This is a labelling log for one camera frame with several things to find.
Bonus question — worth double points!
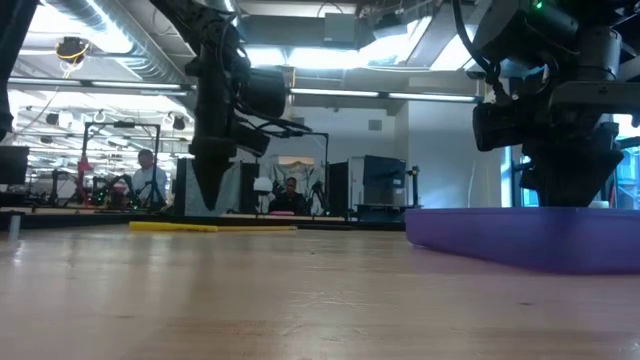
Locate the black aluminium table frame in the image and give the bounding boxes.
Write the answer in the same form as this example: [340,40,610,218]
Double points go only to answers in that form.
[0,209,407,232]

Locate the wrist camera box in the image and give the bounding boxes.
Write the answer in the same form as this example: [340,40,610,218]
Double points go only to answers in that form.
[232,122,271,157]
[472,99,531,152]

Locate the black and white cabinet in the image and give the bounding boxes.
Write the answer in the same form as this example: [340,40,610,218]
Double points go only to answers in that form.
[328,155,366,217]

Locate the dark framed window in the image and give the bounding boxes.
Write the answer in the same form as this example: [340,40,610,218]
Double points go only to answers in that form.
[499,112,640,209]

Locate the grey covered cabinet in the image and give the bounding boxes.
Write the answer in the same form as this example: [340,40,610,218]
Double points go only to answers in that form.
[173,156,242,218]

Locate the short yellow marker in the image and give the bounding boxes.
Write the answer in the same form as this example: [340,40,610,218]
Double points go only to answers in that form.
[128,221,220,234]

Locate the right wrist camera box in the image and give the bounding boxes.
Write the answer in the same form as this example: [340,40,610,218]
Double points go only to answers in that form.
[472,99,531,152]

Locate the red stand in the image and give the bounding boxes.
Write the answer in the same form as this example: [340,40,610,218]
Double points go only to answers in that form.
[76,153,96,207]

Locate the dark computer monitor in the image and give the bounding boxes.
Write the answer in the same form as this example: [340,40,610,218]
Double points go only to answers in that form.
[0,145,31,186]

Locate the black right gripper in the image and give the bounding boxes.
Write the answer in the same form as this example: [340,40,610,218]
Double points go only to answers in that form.
[519,81,640,209]

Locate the person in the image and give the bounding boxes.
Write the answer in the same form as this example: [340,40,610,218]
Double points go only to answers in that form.
[268,176,310,216]
[130,148,170,209]

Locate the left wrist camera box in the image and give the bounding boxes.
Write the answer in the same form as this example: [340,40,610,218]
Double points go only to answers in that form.
[232,122,271,157]

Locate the purple plastic supply box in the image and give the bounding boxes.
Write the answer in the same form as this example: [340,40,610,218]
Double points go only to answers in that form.
[404,207,640,275]

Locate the black rig frame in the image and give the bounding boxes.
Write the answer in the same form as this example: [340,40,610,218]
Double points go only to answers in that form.
[81,121,162,209]
[254,129,331,217]

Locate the dark box enclosure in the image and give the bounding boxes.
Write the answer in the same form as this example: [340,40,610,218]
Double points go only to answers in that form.
[363,154,408,205]

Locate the grey cylindrical post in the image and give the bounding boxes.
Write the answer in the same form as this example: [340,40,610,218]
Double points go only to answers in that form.
[6,213,23,242]

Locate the long ceiling light bar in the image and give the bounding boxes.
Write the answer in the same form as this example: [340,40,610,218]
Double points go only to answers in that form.
[7,76,485,104]

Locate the ceiling cord reel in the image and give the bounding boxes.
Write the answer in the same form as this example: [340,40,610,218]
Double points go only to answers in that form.
[54,35,92,66]

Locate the thin wooden pencil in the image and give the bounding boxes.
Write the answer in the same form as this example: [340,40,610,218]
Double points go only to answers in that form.
[217,225,299,233]

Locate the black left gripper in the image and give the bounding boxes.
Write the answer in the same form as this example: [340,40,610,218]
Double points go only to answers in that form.
[187,135,240,212]

